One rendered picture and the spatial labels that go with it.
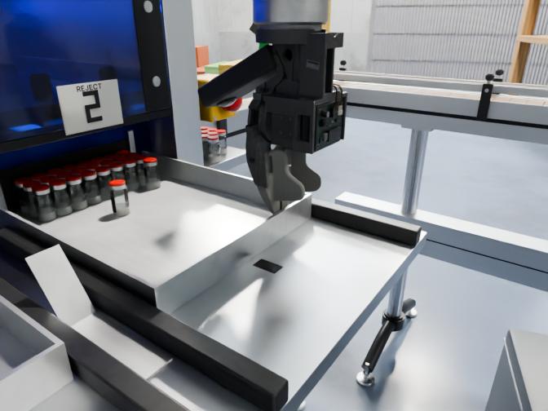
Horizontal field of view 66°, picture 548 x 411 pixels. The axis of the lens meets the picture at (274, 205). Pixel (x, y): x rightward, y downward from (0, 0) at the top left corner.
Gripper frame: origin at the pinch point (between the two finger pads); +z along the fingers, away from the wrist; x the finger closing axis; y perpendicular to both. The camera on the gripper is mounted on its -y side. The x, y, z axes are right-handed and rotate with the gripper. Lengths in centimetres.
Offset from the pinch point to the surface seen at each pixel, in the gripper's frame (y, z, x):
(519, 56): -30, 12, 453
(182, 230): -9.2, 3.3, -6.9
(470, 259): 12, 45, 84
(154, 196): -20.9, 3.3, -1.5
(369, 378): -8, 90, 67
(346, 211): 6.7, 1.5, 6.6
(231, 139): -35.0, 4.0, 32.2
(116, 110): -24.0, -9.5, -3.7
